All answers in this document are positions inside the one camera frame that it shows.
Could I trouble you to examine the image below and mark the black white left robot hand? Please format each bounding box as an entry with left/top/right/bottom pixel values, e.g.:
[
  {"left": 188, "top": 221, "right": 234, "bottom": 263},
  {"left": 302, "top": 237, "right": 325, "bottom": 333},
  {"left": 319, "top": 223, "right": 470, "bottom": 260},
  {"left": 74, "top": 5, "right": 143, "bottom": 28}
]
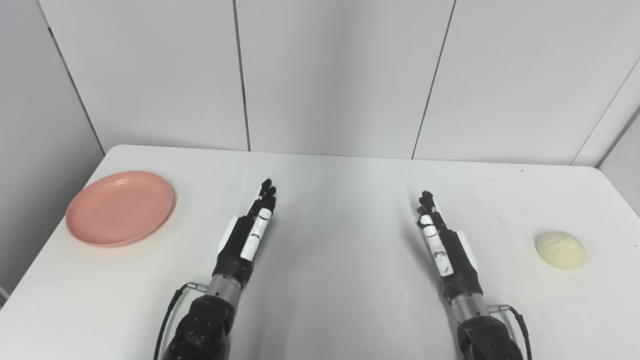
[{"left": 212, "top": 178, "right": 278, "bottom": 290}]

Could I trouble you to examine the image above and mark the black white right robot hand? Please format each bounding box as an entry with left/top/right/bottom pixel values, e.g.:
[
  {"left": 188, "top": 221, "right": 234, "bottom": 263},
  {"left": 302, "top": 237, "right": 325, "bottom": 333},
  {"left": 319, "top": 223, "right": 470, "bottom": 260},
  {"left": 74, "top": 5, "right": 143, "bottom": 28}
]
[{"left": 416, "top": 190, "right": 484, "bottom": 304}]

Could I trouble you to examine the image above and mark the cream steamed bun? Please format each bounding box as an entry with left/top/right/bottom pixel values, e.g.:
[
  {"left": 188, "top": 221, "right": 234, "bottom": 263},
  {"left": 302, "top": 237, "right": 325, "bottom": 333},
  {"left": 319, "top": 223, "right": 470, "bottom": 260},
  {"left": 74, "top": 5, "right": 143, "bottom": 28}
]
[{"left": 534, "top": 230, "right": 587, "bottom": 271}]

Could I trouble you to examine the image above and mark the pink round plate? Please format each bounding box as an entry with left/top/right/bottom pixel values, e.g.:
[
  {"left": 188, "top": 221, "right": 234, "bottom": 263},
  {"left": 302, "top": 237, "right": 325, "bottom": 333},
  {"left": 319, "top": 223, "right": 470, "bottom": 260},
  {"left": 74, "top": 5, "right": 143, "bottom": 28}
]
[{"left": 65, "top": 171, "right": 176, "bottom": 248}]

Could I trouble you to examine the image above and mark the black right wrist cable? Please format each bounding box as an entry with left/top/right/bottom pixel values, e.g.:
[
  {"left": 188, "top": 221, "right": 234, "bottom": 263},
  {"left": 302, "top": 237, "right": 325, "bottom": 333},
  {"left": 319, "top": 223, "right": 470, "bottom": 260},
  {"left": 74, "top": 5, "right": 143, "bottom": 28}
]
[{"left": 487, "top": 303, "right": 533, "bottom": 360}]

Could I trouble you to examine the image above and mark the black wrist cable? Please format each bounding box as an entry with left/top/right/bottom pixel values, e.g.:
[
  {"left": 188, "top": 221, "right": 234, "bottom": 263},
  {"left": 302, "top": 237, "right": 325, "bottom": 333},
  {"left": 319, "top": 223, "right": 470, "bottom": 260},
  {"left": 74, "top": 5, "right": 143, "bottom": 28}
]
[
  {"left": 487, "top": 303, "right": 533, "bottom": 360},
  {"left": 153, "top": 282, "right": 207, "bottom": 360}
]

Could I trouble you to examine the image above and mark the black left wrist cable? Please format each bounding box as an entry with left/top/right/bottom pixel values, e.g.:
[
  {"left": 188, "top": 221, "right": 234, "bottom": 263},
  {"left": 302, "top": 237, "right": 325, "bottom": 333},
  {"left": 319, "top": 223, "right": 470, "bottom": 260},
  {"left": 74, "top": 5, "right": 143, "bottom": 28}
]
[{"left": 153, "top": 282, "right": 207, "bottom": 360}]

